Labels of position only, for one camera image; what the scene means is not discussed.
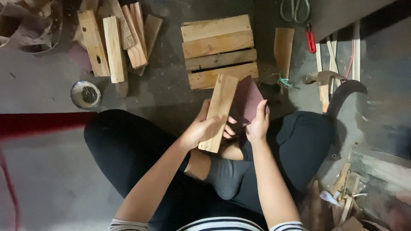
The heap of small wood scraps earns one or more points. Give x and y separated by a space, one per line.
345 192

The black trousers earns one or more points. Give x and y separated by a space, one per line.
128 150

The light wooden block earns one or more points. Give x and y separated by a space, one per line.
221 96

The person's right hand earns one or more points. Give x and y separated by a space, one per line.
258 128

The thin wooden board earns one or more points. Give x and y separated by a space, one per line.
283 51

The pile of wooden offcuts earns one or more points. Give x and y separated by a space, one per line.
114 45

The bundle of thin wooden strips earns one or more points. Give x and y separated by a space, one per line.
355 51

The round metal bowl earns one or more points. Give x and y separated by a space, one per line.
75 96

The curved black blade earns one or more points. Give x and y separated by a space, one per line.
340 93

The striped shirt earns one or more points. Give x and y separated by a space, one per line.
221 224

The heap of dark nails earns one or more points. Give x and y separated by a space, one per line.
89 94

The crumpled brown cardboard scraps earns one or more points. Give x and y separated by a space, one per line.
29 25

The grey sock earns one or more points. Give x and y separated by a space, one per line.
226 176

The red utility knife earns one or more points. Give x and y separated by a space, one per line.
310 40

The grey metal scissors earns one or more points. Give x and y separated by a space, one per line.
294 11

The maroon sandpaper sheet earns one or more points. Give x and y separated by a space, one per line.
249 96

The person's left hand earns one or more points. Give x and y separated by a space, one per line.
196 131

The slatted wooden crate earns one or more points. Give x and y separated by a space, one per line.
218 45

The white plastic scrap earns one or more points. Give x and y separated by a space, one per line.
328 197

